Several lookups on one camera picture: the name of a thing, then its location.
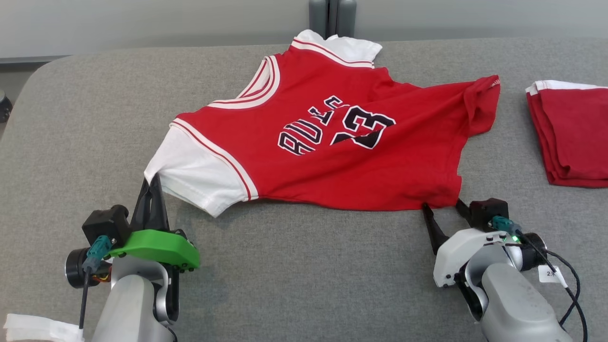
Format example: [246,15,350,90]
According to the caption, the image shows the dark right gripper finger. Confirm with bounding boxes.
[455,198,476,229]
[421,203,450,256]

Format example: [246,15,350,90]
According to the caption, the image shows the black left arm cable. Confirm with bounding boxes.
[77,235,114,332]

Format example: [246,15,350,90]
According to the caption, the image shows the white cable label tag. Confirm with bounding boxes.
[537,265,569,288]

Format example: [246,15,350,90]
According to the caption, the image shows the red shorts white waistband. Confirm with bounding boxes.
[524,79,608,189]

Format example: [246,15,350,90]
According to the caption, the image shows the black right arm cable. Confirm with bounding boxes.
[490,215,590,342]

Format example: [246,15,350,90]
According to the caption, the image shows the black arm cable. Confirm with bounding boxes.
[77,235,114,332]
[490,215,590,342]

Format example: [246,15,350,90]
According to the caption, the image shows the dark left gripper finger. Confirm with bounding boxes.
[150,173,171,232]
[129,177,155,232]

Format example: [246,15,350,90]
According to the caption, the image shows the grey double post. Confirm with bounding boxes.
[308,0,357,39]

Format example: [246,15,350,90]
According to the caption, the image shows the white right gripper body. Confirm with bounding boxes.
[433,228,513,288]

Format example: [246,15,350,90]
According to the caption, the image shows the red Bulls jersey white sleeves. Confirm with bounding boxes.
[143,29,501,219]

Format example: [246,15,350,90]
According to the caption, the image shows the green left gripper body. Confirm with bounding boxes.
[104,228,201,273]

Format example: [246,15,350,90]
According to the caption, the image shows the dark round object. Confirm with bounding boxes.
[0,90,13,124]

